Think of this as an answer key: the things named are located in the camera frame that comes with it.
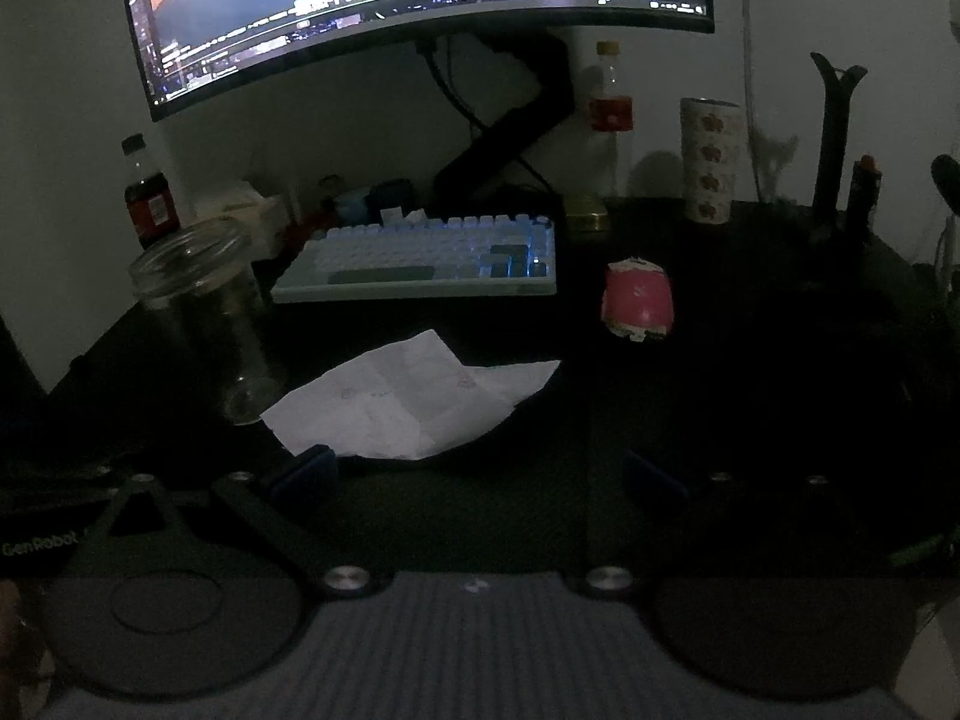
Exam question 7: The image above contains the dark blue small container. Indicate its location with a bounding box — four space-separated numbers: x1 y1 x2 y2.
371 178 419 212

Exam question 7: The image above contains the black tube orange cap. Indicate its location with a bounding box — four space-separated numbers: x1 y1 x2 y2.
850 154 884 232

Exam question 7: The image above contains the cola bottle black cap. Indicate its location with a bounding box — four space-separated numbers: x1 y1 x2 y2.
121 133 181 252

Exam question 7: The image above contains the white patterned tumbler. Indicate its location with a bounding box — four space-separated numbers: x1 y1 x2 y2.
680 97 743 224

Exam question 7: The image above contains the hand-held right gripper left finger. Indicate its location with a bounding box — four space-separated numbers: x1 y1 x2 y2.
67 446 392 602

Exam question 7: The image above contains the black forked stand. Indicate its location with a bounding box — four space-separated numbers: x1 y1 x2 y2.
808 51 871 241

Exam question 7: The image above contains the clear bottle red label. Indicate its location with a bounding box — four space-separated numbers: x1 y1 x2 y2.
583 41 635 200

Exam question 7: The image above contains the white blue backlit keyboard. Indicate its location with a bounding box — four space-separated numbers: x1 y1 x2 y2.
270 214 560 305

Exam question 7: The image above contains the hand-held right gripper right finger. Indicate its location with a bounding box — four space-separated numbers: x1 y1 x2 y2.
568 448 897 602

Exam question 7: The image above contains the dark round object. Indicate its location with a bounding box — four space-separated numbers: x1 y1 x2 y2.
930 154 960 217

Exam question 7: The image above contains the crumpled pink paper cup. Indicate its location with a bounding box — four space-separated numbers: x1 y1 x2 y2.
602 256 676 344

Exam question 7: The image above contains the white hanging cable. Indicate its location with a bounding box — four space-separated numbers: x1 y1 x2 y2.
739 0 754 143

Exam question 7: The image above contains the light blue small container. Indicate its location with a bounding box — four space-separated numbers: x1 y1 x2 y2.
332 191 374 226

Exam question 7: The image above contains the gold round tin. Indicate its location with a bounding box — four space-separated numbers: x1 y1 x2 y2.
564 193 610 235

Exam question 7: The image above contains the white tissue paper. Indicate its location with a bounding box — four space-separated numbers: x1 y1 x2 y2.
259 328 562 460

